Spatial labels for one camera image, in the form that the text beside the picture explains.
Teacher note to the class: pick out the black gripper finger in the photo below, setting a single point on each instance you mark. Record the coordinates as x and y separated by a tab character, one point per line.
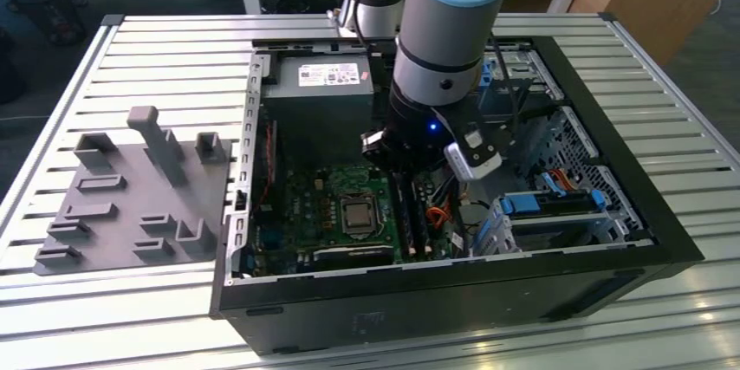
374	144

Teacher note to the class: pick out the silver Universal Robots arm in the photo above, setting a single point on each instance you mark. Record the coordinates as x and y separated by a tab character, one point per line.
446	40

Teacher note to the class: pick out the green motherboard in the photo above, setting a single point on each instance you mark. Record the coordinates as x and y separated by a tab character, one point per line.
324	179

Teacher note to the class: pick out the grey power supply unit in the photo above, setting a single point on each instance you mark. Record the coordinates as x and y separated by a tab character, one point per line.
312	118

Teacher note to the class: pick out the CPU in silver socket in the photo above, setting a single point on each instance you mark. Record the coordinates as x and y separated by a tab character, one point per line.
358	214

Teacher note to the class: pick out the blue drive latch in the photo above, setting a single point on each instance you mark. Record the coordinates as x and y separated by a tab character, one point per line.
486	75

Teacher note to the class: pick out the round grey speaker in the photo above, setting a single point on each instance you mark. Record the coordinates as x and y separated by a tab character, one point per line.
476	214

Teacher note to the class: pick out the hard disk in blue carrier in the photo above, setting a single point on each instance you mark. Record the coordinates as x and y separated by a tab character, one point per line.
520	205

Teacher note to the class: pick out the silver drive cage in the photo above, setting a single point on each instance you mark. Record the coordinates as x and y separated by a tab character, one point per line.
538	71

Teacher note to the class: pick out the silver disk bay cage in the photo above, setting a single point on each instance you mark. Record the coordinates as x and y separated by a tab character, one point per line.
503	235

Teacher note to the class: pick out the black open PC case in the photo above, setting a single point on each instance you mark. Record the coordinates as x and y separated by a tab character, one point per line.
404	309

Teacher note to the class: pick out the grey parts rack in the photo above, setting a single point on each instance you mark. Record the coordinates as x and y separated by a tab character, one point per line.
115	231

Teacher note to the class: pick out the black camera bracket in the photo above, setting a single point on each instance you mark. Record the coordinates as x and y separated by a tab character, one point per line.
463	123

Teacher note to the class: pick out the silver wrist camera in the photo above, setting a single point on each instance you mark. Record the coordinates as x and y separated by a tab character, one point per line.
471	166

